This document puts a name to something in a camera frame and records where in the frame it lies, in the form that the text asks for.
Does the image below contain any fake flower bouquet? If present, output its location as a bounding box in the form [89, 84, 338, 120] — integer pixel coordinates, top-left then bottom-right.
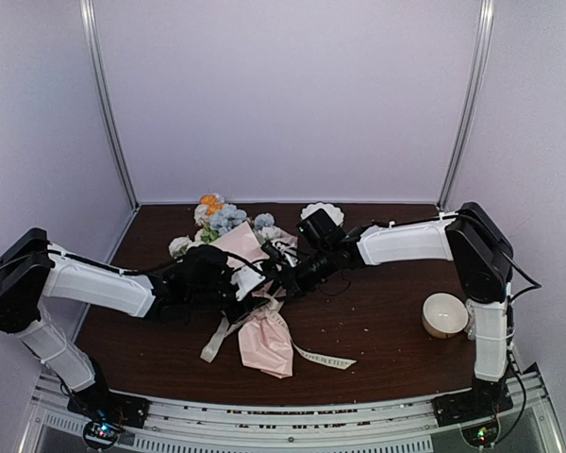
[168, 193, 283, 259]

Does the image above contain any floral mug orange inside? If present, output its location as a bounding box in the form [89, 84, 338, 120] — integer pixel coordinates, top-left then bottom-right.
[464, 299, 476, 341]

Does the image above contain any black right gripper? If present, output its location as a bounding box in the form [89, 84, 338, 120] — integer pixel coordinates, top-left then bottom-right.
[265, 245, 336, 302]

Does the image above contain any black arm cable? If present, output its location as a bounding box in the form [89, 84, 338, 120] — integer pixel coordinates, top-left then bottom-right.
[122, 252, 270, 279]

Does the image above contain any white round bowl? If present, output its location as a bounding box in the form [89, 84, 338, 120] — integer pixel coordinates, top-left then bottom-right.
[422, 293, 469, 339]

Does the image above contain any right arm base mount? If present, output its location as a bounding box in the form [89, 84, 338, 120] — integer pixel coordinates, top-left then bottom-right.
[432, 390, 513, 449]

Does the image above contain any pink wrapping paper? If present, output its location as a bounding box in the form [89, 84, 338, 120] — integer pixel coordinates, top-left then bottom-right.
[200, 222, 293, 378]

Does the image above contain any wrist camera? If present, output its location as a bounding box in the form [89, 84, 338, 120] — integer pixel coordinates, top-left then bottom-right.
[231, 265, 266, 301]
[260, 241, 298, 267]

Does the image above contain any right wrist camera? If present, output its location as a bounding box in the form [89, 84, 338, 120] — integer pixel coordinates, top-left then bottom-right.
[260, 241, 298, 267]

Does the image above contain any left aluminium corner post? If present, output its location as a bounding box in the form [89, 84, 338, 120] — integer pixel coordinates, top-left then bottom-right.
[79, 0, 140, 211]

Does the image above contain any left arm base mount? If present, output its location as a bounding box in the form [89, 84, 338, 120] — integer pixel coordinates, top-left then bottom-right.
[61, 386, 150, 451]

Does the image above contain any white scalloped dish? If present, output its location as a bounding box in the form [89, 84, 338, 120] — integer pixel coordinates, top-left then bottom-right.
[300, 202, 344, 227]

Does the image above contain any aluminium front rail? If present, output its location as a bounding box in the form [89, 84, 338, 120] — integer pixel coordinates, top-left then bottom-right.
[15, 371, 566, 452]

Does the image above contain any beige printed ribbon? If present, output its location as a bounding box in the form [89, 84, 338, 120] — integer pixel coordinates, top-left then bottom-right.
[200, 297, 356, 378]

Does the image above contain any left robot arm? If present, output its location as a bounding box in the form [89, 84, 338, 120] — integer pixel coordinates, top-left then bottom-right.
[0, 228, 269, 419]

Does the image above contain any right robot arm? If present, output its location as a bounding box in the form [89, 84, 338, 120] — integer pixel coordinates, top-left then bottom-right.
[267, 260, 474, 405]

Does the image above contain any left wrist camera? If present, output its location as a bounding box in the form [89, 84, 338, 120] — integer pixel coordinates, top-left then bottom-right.
[231, 265, 266, 301]

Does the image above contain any right aluminium corner post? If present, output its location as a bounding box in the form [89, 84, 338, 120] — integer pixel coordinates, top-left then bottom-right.
[436, 0, 496, 210]

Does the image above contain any aluminium corner post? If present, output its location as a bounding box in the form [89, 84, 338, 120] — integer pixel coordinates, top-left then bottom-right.
[436, 0, 496, 210]
[79, 0, 140, 211]

